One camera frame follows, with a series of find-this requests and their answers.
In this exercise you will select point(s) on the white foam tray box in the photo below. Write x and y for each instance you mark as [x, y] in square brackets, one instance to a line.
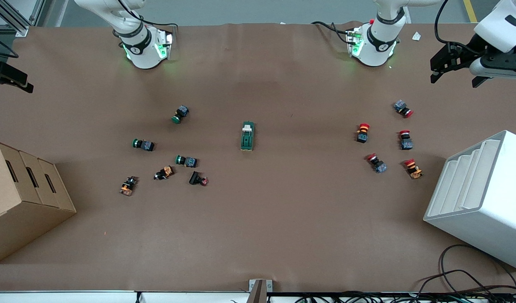
[489, 210]

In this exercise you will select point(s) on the red button grey contact block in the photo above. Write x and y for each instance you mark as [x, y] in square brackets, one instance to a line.
[402, 108]
[377, 163]
[405, 141]

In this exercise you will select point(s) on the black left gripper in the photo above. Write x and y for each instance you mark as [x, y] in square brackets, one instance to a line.
[467, 54]

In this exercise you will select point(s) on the red button orange contact block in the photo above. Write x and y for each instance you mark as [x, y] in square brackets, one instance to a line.
[413, 168]

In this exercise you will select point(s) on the black button orange contact block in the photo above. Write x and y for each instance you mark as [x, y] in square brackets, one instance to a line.
[128, 185]
[164, 173]

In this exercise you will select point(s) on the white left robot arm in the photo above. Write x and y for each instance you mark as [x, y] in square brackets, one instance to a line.
[378, 40]

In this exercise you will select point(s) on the aluminium frame profile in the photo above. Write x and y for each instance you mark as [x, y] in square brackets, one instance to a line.
[13, 19]

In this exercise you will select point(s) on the small white paper scrap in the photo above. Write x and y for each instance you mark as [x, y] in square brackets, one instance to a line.
[416, 36]

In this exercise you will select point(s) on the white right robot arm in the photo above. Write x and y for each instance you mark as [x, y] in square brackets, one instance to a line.
[140, 46]

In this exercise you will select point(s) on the red button black orange block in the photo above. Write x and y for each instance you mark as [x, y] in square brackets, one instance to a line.
[362, 133]

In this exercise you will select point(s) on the green push button switch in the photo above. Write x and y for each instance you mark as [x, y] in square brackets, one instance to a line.
[186, 160]
[180, 114]
[143, 144]

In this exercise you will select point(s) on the black switch with pink button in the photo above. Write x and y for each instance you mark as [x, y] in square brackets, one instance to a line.
[196, 178]

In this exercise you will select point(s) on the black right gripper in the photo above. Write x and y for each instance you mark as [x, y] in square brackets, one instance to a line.
[1, 72]

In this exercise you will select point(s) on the brown cardboard box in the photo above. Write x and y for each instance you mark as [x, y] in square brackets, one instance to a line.
[17, 210]

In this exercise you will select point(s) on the white table edge rail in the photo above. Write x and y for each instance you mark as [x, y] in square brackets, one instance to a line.
[72, 296]

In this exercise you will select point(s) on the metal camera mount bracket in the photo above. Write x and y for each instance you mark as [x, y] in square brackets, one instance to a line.
[260, 288]

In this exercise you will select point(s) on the brown paper table cover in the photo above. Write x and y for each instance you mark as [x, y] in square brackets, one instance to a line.
[283, 219]

